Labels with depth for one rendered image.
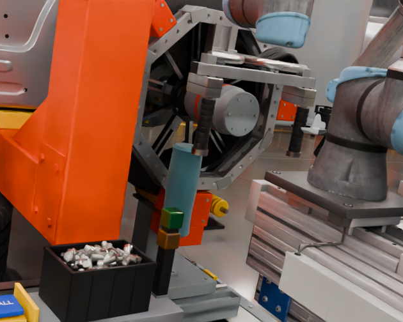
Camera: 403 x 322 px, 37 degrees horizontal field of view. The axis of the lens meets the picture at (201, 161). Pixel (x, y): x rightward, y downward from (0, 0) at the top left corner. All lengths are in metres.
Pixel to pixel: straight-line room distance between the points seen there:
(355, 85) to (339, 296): 0.38
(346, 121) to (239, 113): 0.62
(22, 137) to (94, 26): 0.46
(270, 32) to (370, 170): 0.37
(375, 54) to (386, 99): 0.77
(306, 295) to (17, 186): 0.90
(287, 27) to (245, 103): 0.83
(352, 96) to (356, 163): 0.12
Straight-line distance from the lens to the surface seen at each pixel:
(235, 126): 1.68
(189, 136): 1.91
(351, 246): 1.09
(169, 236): 1.35
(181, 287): 2.04
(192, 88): 1.55
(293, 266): 1.02
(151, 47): 1.66
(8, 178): 1.71
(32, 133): 1.59
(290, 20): 0.87
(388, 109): 1.01
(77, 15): 1.35
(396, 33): 1.76
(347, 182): 1.11
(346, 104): 1.11
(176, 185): 1.66
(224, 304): 2.15
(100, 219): 1.43
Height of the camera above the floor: 1.07
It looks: 12 degrees down
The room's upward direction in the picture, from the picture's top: 10 degrees clockwise
